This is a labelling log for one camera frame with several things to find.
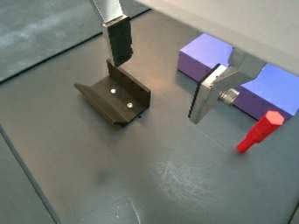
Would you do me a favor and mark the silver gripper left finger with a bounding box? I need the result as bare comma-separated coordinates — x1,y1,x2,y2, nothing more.
90,0,134,67

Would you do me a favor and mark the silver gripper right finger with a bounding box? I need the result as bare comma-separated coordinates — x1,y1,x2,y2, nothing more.
188,48,266,123

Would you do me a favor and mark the red peg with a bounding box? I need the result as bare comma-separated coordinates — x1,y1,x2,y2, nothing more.
236,110,284,153

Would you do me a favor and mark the purple board block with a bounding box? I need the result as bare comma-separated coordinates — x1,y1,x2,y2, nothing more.
178,34,299,123

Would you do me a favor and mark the black angle bracket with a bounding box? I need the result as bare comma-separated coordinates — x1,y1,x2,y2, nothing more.
75,59,151,126

